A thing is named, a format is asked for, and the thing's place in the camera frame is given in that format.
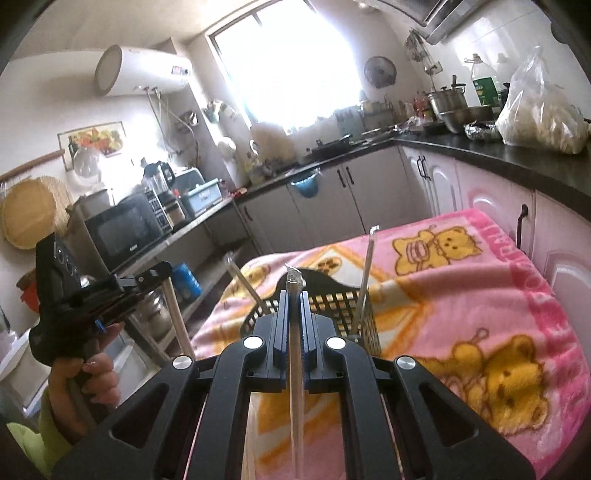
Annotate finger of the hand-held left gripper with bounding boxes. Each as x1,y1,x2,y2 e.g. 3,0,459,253
115,281,160,299
112,261,172,284

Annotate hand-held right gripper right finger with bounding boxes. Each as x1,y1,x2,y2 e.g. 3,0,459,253
300,292,541,480

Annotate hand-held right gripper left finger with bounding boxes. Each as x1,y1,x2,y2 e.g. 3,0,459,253
51,290,291,480

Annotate black perforated utensil holder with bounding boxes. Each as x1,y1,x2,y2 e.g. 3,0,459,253
240,269,382,357

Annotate person's left forearm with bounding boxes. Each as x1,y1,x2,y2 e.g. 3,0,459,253
7,390,72,477

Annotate person's left hand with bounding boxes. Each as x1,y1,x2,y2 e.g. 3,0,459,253
48,322,126,446

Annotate blue plastic container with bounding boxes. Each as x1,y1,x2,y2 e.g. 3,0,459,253
172,263,203,301

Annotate black microwave oven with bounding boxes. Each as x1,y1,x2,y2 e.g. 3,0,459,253
83,191,174,274

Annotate round bamboo tray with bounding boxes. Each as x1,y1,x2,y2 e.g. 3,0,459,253
0,178,59,251

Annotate light blue box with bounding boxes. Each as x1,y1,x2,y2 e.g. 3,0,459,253
182,180,223,218

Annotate black blender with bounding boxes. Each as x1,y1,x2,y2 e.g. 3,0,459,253
141,159,179,223

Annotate clear glass lid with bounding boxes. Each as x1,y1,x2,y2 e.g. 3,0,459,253
73,145,108,184

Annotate blue plastic basin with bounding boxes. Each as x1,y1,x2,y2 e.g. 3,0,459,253
289,168,322,199

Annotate pink printed blanket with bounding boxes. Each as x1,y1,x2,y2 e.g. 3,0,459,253
189,208,591,480

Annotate white plastic bag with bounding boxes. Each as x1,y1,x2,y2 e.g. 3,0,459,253
251,122,297,163

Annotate black frying pan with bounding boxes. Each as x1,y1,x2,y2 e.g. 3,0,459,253
311,135,354,156

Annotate white water heater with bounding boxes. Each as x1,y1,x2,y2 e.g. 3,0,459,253
95,45,194,98

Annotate kitchen window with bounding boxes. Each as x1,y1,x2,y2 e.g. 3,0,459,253
208,9,366,136

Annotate foil wrapped package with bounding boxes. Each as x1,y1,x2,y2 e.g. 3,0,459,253
464,121,504,142

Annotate steel bowl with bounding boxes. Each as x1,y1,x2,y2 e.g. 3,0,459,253
441,105,496,135

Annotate steel pot with lid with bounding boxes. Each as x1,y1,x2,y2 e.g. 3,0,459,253
427,76,470,121

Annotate clear oil bottle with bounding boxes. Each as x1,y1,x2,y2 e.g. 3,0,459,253
471,53,505,110

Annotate clear plastic food bag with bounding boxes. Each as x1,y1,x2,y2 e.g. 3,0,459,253
496,45,590,156

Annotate steel range hood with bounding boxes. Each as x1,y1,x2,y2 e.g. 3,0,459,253
369,0,537,45

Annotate fruit wall poster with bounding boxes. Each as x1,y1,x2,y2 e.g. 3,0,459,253
58,121,126,172

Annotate round wall fan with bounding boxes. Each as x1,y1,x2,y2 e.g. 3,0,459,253
363,56,397,90

